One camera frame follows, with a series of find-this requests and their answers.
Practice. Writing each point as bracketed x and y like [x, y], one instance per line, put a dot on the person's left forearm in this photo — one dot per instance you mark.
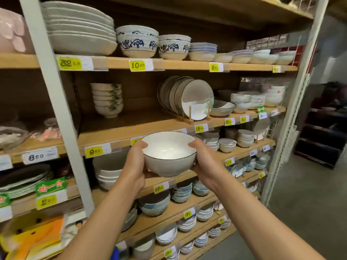
[100, 227]

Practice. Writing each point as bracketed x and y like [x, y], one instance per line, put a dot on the dark display rack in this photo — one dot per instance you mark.
[320, 132]

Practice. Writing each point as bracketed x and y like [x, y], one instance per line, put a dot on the row of black-rimmed floral plates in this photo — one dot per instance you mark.
[198, 97]

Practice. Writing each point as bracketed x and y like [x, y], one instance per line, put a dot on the person's right forearm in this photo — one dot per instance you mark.
[260, 224]

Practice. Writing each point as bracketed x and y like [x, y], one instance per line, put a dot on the wooden plate rack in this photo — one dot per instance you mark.
[189, 113]

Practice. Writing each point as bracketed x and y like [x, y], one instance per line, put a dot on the stack of large white dishes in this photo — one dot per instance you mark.
[81, 46]

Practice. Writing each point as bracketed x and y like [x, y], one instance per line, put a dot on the yellow price tag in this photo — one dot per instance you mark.
[93, 152]
[137, 65]
[276, 69]
[180, 131]
[70, 63]
[199, 128]
[135, 140]
[159, 188]
[229, 162]
[243, 119]
[213, 67]
[228, 122]
[187, 214]

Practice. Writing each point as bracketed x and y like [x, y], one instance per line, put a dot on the white price tag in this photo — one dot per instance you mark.
[39, 156]
[5, 163]

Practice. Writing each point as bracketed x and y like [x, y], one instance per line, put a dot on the green sign price tag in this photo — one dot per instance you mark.
[5, 211]
[47, 201]
[261, 111]

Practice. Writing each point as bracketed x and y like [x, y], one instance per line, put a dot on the medium floral bowls stack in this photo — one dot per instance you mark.
[168, 167]

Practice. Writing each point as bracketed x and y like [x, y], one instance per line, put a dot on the person's right hand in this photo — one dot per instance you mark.
[210, 167]

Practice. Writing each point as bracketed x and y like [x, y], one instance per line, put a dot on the row of patterned boxes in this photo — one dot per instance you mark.
[265, 41]

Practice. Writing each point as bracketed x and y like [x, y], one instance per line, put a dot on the stack of pale green plates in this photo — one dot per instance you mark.
[24, 181]

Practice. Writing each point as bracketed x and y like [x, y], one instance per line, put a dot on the yellow bear divided plate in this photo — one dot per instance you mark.
[35, 235]

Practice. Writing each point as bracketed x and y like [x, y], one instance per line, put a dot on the row of blue grey bowls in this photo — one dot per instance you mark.
[181, 192]

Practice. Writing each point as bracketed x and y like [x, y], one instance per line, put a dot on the blue patterned white bowl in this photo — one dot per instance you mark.
[173, 55]
[138, 52]
[137, 29]
[174, 37]

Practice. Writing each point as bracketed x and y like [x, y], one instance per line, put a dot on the bundle of pink ceramic spoons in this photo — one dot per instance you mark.
[48, 132]

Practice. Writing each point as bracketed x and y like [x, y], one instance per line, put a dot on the stack of large white bowls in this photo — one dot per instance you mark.
[108, 167]

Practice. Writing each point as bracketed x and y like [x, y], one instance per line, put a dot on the person's left hand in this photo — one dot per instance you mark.
[134, 167]

